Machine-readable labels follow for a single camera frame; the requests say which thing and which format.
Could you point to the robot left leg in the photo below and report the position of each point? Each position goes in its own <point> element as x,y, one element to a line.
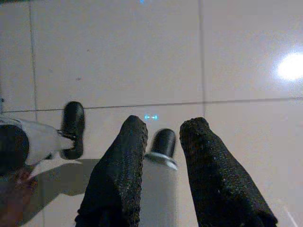
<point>73,123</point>

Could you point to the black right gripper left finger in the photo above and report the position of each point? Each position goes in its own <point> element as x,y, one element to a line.
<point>118,177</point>

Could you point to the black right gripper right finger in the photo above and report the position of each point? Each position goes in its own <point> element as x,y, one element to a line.
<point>213,184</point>

